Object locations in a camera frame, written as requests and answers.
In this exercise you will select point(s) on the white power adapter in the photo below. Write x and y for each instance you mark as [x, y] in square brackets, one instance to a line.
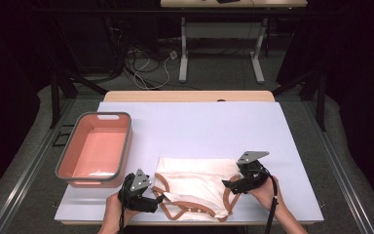
[173, 55]

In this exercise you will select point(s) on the black device on desk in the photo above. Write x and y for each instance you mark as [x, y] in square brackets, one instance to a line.
[228, 1]

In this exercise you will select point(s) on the black metal stand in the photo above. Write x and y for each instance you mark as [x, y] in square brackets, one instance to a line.
[55, 97]
[320, 97]

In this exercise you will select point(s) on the light wooden table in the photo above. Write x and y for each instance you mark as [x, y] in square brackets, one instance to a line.
[188, 96]

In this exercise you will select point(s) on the pink plastic basket grey rim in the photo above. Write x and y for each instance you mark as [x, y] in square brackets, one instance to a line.
[100, 146]

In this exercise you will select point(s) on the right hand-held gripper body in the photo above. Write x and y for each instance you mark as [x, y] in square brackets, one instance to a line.
[254, 178]

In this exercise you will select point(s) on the wooden desk white legs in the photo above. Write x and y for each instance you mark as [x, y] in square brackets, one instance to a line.
[272, 3]

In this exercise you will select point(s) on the person's right hand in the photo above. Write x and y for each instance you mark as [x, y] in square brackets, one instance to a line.
[271, 196]

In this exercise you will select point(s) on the cream baby bodysuit brown trim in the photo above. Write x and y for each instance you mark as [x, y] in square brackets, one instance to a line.
[194, 182]

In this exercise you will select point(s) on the dark curtain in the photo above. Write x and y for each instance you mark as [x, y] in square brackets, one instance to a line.
[363, 97]
[6, 97]

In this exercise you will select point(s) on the person's left hand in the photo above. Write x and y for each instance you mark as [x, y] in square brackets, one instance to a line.
[115, 214]

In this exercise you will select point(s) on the grey metal floor rail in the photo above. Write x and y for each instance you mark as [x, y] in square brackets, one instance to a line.
[32, 165]
[337, 169]

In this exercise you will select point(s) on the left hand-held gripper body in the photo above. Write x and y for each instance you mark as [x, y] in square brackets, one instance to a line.
[136, 200]

